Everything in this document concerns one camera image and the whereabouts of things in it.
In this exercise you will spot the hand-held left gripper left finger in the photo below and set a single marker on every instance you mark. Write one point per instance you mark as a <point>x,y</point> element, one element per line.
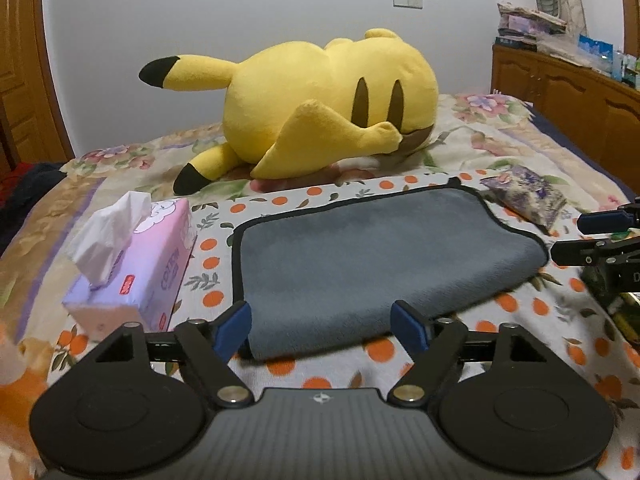
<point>239,321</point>

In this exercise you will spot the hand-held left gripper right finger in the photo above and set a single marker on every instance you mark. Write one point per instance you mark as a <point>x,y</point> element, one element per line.
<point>404,321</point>

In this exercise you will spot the stack of papers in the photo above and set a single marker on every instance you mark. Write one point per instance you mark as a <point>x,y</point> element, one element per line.
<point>530,22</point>

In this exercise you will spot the wooden cabinet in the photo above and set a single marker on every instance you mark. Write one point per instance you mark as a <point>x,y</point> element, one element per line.
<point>575,100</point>

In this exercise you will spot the grey towel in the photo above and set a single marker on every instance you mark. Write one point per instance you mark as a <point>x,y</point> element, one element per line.
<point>360,265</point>

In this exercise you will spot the pink tissue box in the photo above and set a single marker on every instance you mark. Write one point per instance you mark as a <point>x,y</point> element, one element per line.
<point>140,270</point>

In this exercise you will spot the wooden door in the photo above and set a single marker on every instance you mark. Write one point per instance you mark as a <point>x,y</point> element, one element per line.
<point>22,75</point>

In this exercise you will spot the orange print white blanket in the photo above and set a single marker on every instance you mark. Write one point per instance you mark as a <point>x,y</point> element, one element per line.
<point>540,320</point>

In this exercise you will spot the blue printed box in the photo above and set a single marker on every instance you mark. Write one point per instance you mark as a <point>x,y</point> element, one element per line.
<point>595,55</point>

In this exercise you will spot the yellow plush toy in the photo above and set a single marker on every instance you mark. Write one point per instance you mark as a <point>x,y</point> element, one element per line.
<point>320,100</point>

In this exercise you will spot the purple floral packet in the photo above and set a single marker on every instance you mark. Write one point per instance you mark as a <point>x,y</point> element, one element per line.
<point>530,197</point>

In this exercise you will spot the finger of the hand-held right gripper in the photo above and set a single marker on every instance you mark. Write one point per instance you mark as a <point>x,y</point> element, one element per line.
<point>575,252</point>
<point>602,221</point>

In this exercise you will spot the clear plastic bag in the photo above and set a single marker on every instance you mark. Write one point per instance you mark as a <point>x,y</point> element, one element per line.
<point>560,47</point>

